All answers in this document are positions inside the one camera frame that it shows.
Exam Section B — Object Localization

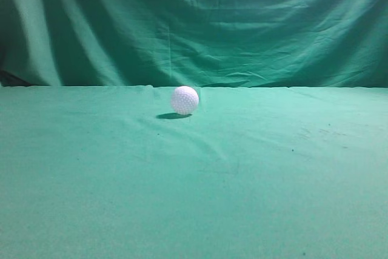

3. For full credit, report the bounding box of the white perforated plastic ball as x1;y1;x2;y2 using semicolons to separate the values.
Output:
170;86;199;115

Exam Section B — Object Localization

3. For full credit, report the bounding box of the green table cloth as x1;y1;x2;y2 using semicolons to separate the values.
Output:
1;86;387;258

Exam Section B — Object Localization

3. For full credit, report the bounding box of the green backdrop curtain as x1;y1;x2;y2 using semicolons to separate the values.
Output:
1;0;387;87

